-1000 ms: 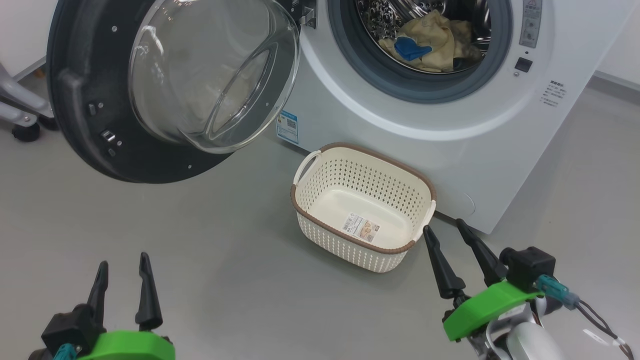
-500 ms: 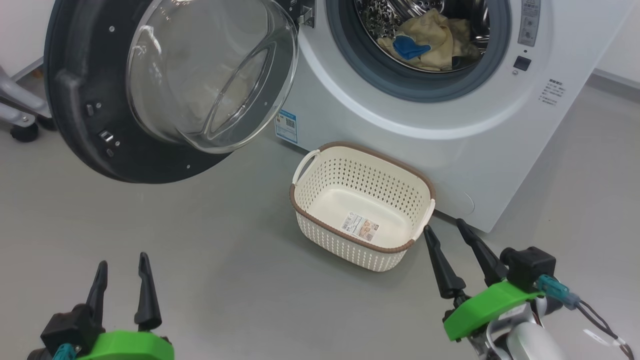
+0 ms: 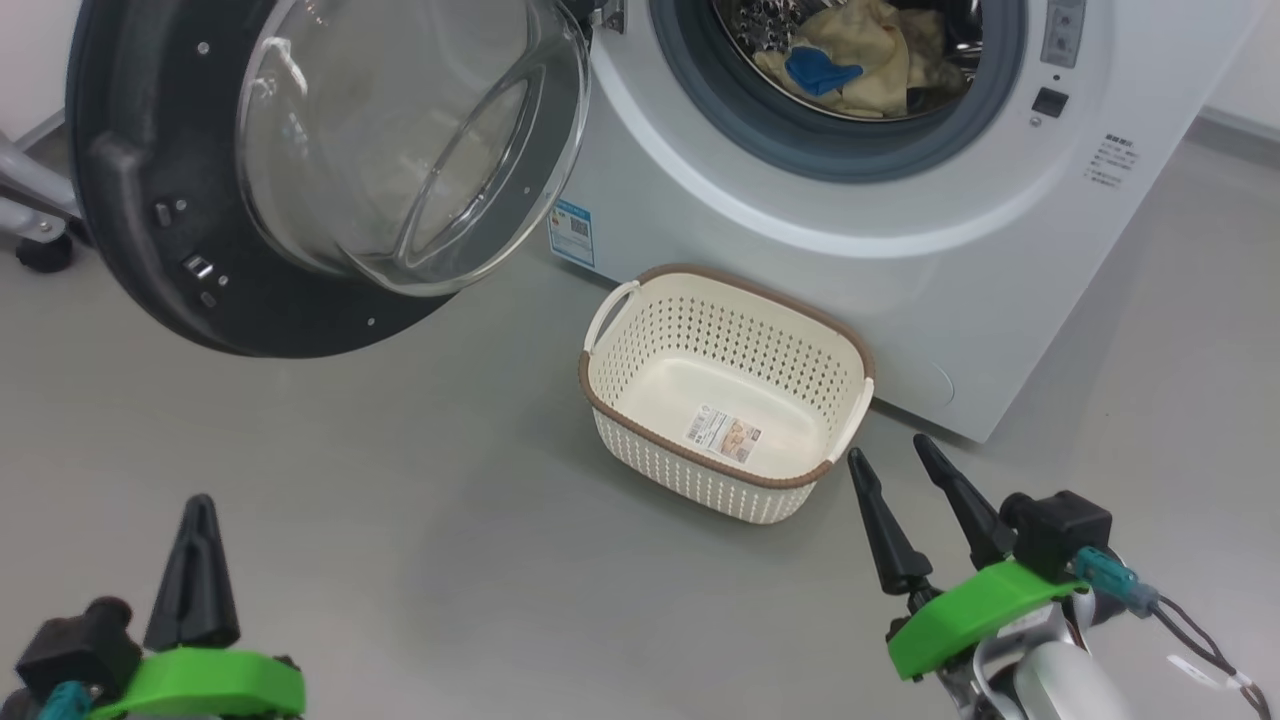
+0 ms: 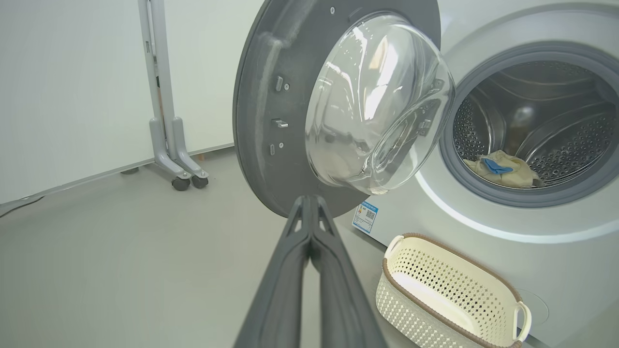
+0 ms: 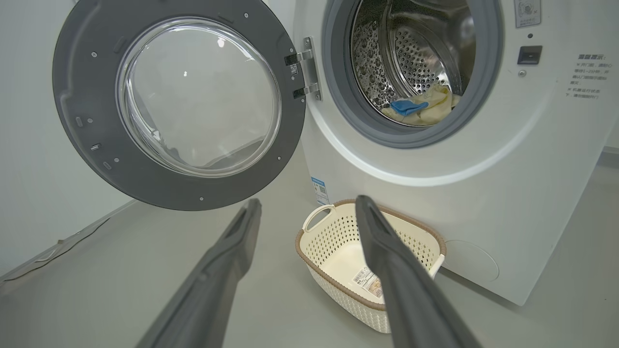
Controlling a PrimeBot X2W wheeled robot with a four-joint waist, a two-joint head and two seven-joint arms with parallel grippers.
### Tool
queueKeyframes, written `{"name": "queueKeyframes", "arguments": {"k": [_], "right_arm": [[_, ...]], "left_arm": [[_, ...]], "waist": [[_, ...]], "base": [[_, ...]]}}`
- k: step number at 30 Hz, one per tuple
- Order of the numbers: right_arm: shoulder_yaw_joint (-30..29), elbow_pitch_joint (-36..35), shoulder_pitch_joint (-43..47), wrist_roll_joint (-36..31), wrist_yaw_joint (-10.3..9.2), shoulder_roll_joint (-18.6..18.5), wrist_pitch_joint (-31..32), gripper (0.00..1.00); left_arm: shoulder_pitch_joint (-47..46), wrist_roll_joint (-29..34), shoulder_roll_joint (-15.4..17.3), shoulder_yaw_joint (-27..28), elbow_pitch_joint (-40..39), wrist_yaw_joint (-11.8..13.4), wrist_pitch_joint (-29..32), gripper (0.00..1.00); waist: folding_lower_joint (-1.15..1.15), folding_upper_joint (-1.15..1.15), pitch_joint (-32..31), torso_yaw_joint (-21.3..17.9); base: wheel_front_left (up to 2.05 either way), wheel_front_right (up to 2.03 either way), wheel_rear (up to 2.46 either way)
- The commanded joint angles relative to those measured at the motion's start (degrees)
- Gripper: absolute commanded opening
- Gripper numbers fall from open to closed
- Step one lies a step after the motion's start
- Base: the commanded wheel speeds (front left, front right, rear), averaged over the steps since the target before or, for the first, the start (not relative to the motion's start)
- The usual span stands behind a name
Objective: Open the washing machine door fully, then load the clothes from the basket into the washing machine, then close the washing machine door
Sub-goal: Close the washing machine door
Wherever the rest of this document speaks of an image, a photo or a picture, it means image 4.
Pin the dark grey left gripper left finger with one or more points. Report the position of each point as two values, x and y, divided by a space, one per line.
275 299

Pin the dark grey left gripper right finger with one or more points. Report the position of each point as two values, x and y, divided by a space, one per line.
343 309

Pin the round black glass washer door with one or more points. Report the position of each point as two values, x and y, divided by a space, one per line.
271 96

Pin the cream garment with blue patches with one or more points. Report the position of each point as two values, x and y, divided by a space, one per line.
498 164

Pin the white front-load washing machine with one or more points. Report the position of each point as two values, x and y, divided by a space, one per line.
483 227

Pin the cream perforated basket brown rim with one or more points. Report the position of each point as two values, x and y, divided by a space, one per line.
435 295

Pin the blue energy label sticker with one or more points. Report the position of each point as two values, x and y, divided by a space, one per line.
365 217

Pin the grey stand leg with caster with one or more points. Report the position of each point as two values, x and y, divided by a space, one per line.
155 130
181 140

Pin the small round grey panel foot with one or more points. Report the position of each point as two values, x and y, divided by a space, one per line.
129 170

